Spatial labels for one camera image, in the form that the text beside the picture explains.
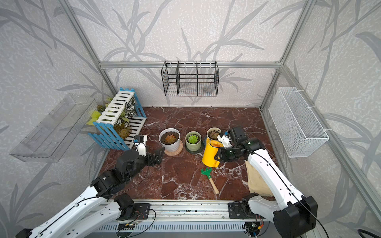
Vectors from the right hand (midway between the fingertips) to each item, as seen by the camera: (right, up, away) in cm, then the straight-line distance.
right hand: (216, 156), depth 75 cm
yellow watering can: (-3, +3, 0) cm, 4 cm away
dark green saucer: (-12, -2, +19) cm, 23 cm away
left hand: (-29, +5, -3) cm, 30 cm away
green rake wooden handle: (-3, -13, +11) cm, 17 cm away
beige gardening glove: (+24, -17, +7) cm, 30 cm away
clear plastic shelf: (-75, +9, -11) cm, 77 cm away
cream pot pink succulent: (0, +10, +20) cm, 23 cm away
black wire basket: (-15, +48, +30) cm, 59 cm away
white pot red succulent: (-27, +7, +14) cm, 31 cm away
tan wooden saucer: (-24, -3, +20) cm, 31 cm away
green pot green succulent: (-13, +6, +16) cm, 21 cm away
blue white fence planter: (-54, +18, +5) cm, 57 cm away
